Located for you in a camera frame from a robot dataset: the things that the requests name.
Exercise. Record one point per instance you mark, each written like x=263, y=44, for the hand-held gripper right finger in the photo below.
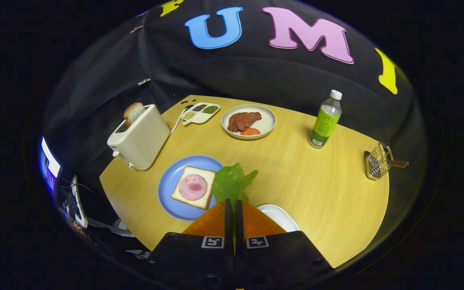
x=239, y=225

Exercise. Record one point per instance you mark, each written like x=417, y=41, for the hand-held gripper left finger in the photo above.
x=228, y=225

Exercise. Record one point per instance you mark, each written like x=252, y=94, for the green lettuce leaf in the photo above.
x=230, y=183

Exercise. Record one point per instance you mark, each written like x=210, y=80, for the toasted bread slice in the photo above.
x=134, y=112

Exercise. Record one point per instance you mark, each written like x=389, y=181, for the white sandwich bread slice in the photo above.
x=202, y=203

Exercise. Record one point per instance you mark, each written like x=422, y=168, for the white square plate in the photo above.
x=278, y=217

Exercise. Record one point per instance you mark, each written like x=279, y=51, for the pink ham slice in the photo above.
x=193, y=187

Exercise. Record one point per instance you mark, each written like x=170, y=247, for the blue round plate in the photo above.
x=171, y=189

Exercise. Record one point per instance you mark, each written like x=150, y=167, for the red tomato slice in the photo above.
x=251, y=131

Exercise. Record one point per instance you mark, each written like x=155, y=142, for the brown meat slice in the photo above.
x=233, y=124
x=250, y=119

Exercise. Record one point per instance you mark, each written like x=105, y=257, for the beige round plate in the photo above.
x=266, y=121

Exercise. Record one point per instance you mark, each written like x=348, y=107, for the white divided seasoning tray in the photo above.
x=204, y=118

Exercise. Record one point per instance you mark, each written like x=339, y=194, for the white toaster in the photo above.
x=143, y=141

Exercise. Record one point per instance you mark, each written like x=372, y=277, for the green label plastic bottle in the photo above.
x=324, y=125

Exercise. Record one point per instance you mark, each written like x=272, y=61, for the white curved object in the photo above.
x=79, y=205

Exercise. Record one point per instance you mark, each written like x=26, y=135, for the black backdrop cloth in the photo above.
x=256, y=76

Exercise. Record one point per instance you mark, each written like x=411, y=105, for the silver clip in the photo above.
x=144, y=81

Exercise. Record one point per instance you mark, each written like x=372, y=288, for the bright screen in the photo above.
x=50, y=163

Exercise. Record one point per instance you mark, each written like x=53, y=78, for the pink clip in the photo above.
x=137, y=29

